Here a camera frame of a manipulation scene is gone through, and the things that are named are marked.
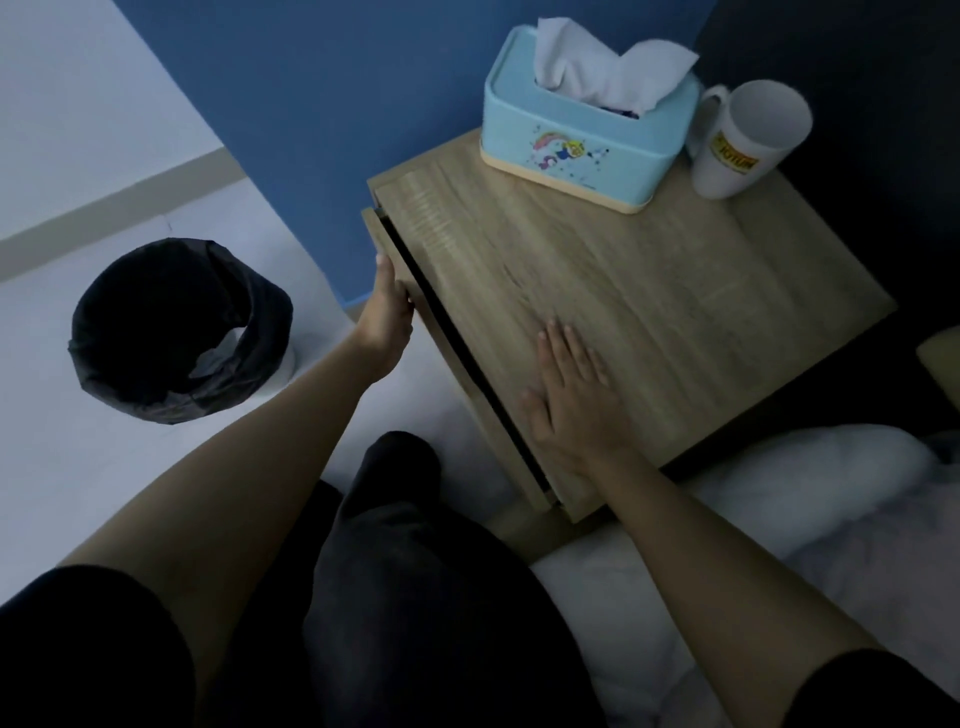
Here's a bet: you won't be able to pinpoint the person's right hand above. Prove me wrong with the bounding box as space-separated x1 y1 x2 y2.
519 318 639 472

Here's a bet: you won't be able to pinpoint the person's left hand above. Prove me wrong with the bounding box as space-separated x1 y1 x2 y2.
351 253 416 384

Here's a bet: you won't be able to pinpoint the wooden drawer front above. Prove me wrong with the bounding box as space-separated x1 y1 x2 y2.
361 206 561 516

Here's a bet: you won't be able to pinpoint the person's left forearm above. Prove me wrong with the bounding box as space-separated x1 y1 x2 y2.
58 333 378 702

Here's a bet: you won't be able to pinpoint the person's right forearm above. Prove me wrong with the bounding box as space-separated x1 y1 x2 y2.
587 447 888 728

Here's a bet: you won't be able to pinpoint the wooden nightstand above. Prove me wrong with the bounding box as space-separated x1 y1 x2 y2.
361 127 899 565

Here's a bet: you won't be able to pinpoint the light blue tissue box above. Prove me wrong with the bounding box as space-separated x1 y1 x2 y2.
480 24 705 216

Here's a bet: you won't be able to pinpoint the person's black trousers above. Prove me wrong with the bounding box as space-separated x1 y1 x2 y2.
196 430 610 728

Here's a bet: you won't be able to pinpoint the black bin bag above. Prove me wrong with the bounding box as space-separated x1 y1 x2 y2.
67 237 295 426

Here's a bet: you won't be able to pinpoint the white mug with yellow label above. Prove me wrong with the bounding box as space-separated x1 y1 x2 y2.
685 79 814 201

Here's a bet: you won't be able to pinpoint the white duvet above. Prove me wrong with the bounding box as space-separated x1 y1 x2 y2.
528 423 960 728

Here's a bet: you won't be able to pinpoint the white tissue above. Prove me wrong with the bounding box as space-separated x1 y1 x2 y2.
534 16 700 118

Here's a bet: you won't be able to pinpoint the beige cushion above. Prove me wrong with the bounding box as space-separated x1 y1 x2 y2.
915 325 960 411

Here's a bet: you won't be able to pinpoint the person's black shirt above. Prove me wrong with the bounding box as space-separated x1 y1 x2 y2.
0 564 960 728

